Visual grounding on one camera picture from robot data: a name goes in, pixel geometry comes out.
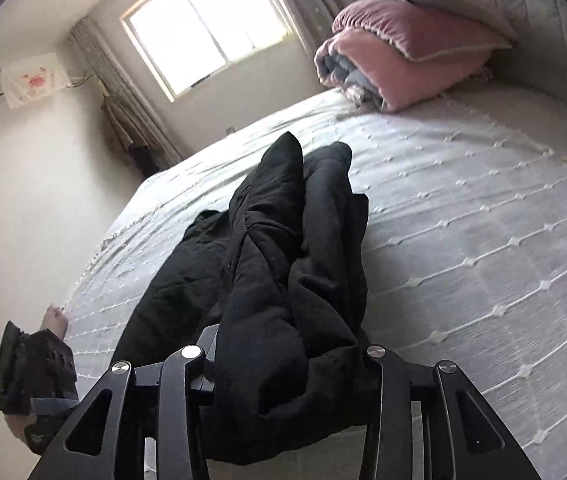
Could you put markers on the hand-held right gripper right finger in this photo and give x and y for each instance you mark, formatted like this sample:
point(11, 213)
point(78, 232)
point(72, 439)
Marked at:
point(382, 375)

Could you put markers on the grey padded headboard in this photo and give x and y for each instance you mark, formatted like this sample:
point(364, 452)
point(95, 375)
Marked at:
point(538, 25)

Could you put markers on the pink folded blanket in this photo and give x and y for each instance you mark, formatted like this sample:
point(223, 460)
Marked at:
point(403, 55)

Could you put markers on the patterned curtain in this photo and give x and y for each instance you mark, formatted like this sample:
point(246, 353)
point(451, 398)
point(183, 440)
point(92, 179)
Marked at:
point(128, 105)
point(308, 5)

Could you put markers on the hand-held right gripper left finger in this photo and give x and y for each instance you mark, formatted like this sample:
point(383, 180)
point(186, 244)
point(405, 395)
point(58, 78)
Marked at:
point(208, 360)

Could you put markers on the black padded coat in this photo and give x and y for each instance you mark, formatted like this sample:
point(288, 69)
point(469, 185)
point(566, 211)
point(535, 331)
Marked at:
point(263, 260)

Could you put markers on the white quilted bedspread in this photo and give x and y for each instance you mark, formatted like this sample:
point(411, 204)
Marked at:
point(463, 235)

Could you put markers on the person's left hand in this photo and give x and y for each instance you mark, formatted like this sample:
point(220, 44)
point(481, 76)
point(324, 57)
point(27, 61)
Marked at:
point(57, 321)

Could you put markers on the air conditioner with printed cover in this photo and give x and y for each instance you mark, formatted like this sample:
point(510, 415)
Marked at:
point(30, 80)

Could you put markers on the bright window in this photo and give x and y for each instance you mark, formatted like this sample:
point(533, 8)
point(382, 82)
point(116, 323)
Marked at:
point(208, 25)

